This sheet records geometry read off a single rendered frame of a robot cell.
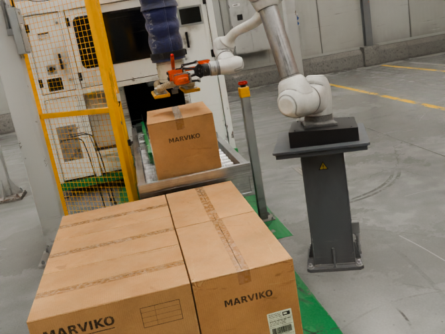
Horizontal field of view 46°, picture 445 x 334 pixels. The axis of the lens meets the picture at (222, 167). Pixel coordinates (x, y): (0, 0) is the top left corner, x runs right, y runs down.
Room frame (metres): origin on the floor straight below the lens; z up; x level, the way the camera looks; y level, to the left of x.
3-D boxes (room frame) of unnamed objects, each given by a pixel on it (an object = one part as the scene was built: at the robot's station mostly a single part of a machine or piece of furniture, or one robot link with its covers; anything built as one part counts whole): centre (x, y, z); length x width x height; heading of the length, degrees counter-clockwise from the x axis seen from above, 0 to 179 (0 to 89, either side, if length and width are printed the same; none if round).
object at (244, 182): (3.07, 0.17, 0.47); 0.70 x 0.03 x 0.15; 98
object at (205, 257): (2.36, 0.37, 0.34); 1.20 x 1.00 x 0.40; 8
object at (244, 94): (3.72, -0.24, 0.50); 0.07 x 0.07 x 1.00; 8
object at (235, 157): (4.28, 0.02, 0.50); 2.31 x 0.05 x 0.19; 8
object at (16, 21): (3.68, 1.18, 1.62); 0.20 x 0.05 x 0.30; 8
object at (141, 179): (4.19, 0.66, 0.50); 2.31 x 0.05 x 0.19; 8
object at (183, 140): (3.42, 0.23, 0.75); 0.60 x 0.40 x 0.40; 6
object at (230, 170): (3.08, 0.17, 0.58); 0.70 x 0.03 x 0.06; 98
